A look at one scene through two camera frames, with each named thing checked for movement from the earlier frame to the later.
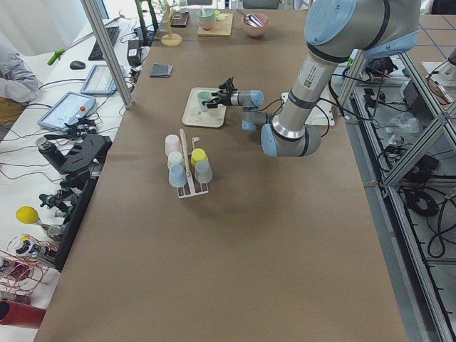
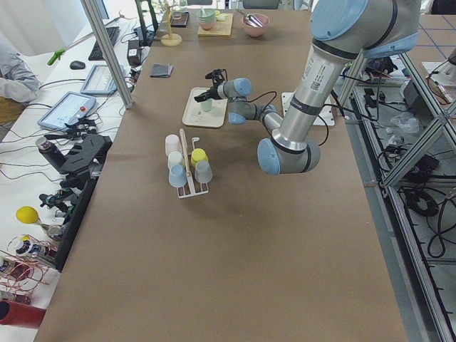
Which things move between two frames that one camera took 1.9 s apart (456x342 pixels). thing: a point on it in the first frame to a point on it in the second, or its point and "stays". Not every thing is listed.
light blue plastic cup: x=177 y=176 stays
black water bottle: x=52 y=154 stays
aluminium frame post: x=90 y=10 stays
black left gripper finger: x=211 y=103 to x=203 y=96
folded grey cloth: x=161 y=70 stays
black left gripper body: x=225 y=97 to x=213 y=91
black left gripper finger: x=229 y=84 to x=216 y=75
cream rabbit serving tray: x=194 y=116 stays
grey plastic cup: x=203 y=172 stays
